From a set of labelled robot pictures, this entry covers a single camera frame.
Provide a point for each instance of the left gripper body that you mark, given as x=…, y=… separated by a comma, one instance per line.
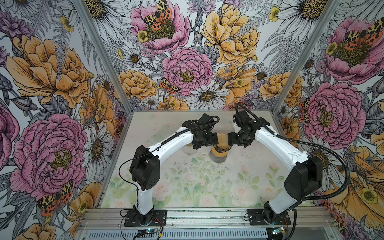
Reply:
x=206, y=140

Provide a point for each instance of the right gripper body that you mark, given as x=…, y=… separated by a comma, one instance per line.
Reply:
x=240, y=138

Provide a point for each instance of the clear glass carafe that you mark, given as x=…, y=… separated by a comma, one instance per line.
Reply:
x=189, y=149

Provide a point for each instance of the grey glass dripper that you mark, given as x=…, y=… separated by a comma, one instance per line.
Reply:
x=221, y=150

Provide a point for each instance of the wooden ring dripper holder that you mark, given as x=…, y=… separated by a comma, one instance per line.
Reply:
x=219, y=154

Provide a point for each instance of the grey ribbed glass pitcher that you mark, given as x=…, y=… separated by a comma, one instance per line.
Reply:
x=218, y=160

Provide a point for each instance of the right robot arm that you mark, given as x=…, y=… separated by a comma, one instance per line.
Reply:
x=305, y=172

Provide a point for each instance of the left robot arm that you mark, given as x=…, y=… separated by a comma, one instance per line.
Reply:
x=146, y=164

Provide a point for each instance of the green circuit board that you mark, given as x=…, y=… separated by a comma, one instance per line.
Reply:
x=149, y=233

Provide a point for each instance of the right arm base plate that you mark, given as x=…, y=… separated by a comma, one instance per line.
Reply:
x=258, y=217

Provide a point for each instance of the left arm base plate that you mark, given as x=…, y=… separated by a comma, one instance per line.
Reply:
x=154, y=218

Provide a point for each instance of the aluminium front rail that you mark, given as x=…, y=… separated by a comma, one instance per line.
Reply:
x=207, y=218

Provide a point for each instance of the right corner frame post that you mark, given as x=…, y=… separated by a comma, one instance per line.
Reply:
x=313, y=38

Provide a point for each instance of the corner frame post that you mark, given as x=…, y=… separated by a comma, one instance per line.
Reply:
x=95, y=37
x=313, y=38

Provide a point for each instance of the left corner frame post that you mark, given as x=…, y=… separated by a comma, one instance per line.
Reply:
x=95, y=37

